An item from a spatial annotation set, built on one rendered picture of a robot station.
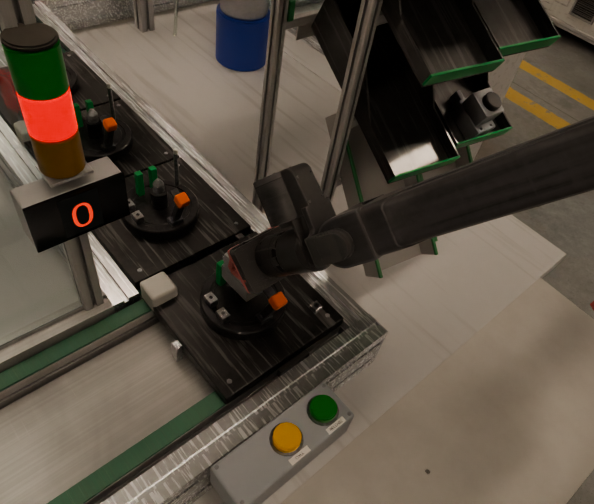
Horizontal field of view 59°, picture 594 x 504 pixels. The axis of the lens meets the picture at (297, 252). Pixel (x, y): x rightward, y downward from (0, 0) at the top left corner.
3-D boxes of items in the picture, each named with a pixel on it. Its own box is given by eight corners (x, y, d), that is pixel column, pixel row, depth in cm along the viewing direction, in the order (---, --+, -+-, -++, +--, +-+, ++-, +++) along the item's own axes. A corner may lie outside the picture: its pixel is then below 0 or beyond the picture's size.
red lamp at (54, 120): (86, 133, 56) (78, 93, 53) (40, 148, 54) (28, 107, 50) (65, 110, 58) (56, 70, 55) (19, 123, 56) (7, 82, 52)
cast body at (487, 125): (484, 135, 88) (513, 113, 82) (467, 142, 86) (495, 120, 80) (459, 94, 89) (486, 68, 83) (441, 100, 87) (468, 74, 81)
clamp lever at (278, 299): (272, 316, 82) (289, 301, 75) (262, 323, 81) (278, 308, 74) (260, 297, 82) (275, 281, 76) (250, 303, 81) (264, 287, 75)
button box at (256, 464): (347, 431, 81) (356, 414, 76) (238, 523, 70) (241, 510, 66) (317, 397, 84) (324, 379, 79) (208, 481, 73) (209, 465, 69)
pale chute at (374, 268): (421, 253, 97) (438, 254, 93) (365, 276, 91) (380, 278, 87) (385, 103, 92) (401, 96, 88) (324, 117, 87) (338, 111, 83)
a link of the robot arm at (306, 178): (353, 259, 54) (388, 234, 60) (311, 155, 53) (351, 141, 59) (271, 281, 62) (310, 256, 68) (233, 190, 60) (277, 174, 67)
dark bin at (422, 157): (451, 164, 83) (481, 140, 76) (387, 184, 77) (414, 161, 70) (376, 17, 87) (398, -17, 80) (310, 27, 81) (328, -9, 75)
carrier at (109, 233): (250, 233, 99) (255, 183, 90) (136, 290, 87) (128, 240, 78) (180, 163, 110) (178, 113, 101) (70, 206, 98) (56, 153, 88)
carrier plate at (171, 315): (341, 324, 88) (344, 317, 86) (225, 405, 76) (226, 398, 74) (255, 237, 99) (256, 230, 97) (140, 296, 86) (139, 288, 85)
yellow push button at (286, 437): (305, 443, 73) (307, 438, 72) (283, 461, 71) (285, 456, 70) (287, 422, 75) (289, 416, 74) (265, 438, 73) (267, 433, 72)
